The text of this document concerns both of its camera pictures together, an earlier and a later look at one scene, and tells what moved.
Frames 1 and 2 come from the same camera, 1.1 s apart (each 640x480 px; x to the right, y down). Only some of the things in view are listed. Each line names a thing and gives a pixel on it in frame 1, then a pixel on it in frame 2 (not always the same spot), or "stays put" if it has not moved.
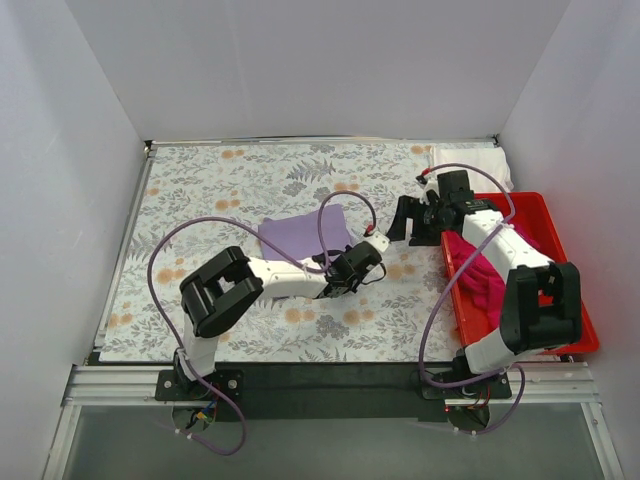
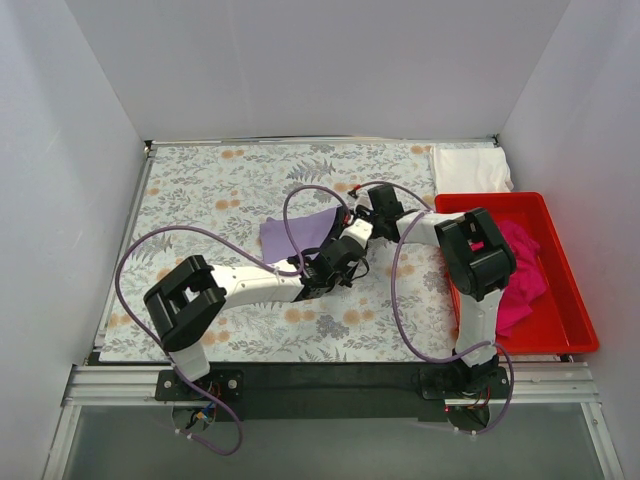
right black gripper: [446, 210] → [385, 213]
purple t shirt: [297, 233] stays put
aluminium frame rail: [531, 385] stays put
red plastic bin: [531, 213] stays put
